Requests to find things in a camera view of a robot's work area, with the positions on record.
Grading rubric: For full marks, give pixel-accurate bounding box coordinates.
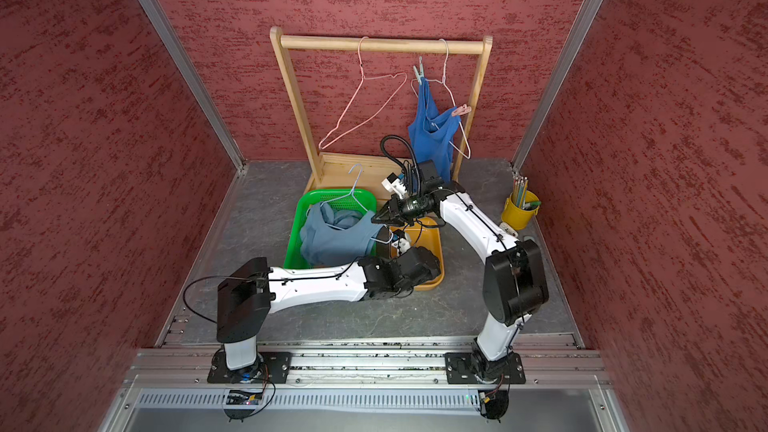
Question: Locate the green plastic basket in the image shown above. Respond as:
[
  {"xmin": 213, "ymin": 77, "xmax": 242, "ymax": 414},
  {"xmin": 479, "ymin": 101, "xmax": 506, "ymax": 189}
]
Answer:
[{"xmin": 283, "ymin": 189, "xmax": 377, "ymax": 269}]

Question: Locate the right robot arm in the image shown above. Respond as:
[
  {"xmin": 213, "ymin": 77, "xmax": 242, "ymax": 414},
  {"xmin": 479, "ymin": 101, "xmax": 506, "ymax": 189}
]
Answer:
[{"xmin": 372, "ymin": 134, "xmax": 549, "ymax": 383}]

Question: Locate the yellow pencil cup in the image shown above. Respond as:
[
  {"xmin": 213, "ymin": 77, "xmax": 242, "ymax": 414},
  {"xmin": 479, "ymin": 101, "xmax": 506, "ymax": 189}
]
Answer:
[{"xmin": 501, "ymin": 175, "xmax": 542, "ymax": 231}]

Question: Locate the teal clothespin middle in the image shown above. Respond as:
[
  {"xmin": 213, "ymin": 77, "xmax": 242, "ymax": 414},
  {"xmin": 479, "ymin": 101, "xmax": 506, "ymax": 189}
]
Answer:
[{"xmin": 414, "ymin": 56, "xmax": 425, "ymax": 84}]

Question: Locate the pink wire hanger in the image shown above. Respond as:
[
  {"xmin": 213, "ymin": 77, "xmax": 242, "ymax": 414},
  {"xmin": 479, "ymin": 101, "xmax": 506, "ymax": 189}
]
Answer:
[{"xmin": 317, "ymin": 37, "xmax": 409, "ymax": 152}]

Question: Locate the wooden clothes rack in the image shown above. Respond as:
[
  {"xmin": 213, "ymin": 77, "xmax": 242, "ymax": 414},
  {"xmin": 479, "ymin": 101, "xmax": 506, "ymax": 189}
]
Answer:
[{"xmin": 270, "ymin": 26, "xmax": 493, "ymax": 190}]

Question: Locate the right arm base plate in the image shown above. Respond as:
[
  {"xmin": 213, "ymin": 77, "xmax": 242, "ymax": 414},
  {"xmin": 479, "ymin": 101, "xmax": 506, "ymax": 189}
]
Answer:
[{"xmin": 444, "ymin": 352, "xmax": 526, "ymax": 385}]

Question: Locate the white wire hanger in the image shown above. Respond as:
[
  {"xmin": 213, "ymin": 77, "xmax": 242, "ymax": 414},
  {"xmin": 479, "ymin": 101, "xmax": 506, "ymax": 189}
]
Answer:
[{"xmin": 411, "ymin": 38, "xmax": 472, "ymax": 160}]

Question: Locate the pink clothespin right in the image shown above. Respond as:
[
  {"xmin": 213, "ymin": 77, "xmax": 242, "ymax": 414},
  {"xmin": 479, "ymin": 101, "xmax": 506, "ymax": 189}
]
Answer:
[{"xmin": 452, "ymin": 104, "xmax": 472, "ymax": 117}]

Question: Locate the white clothespin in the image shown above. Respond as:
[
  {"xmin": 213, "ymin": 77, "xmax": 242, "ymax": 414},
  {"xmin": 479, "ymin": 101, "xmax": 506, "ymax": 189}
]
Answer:
[{"xmin": 392, "ymin": 229, "xmax": 411, "ymax": 256}]

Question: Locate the yellow plastic tray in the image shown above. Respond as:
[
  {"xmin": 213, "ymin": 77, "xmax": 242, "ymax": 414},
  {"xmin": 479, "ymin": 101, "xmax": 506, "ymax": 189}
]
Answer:
[{"xmin": 392, "ymin": 217, "xmax": 445, "ymax": 292}]

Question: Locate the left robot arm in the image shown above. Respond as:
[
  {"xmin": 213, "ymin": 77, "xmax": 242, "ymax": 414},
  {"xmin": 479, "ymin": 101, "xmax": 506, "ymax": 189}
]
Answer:
[{"xmin": 216, "ymin": 247, "xmax": 441, "ymax": 371}]

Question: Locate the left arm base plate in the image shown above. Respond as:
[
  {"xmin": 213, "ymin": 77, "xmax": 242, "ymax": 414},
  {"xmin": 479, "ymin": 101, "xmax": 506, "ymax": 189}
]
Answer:
[{"xmin": 207, "ymin": 349, "xmax": 293, "ymax": 385}]

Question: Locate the grey-blue tank top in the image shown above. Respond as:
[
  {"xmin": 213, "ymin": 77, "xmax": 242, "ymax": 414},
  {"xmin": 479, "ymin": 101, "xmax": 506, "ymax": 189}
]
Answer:
[{"xmin": 300, "ymin": 202, "xmax": 383, "ymax": 267}]

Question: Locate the blue wire hanger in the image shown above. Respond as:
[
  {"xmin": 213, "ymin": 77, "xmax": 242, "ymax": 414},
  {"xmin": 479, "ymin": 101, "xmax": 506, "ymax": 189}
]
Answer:
[{"xmin": 305, "ymin": 161, "xmax": 388, "ymax": 216}]

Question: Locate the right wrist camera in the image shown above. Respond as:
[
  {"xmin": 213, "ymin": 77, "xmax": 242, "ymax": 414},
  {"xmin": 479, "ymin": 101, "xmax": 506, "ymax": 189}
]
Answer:
[{"xmin": 381, "ymin": 173, "xmax": 409, "ymax": 199}]

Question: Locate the royal blue tank top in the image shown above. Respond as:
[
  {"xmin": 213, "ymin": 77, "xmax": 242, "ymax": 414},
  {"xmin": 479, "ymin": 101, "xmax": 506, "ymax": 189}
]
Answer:
[{"xmin": 408, "ymin": 79, "xmax": 461, "ymax": 183}]

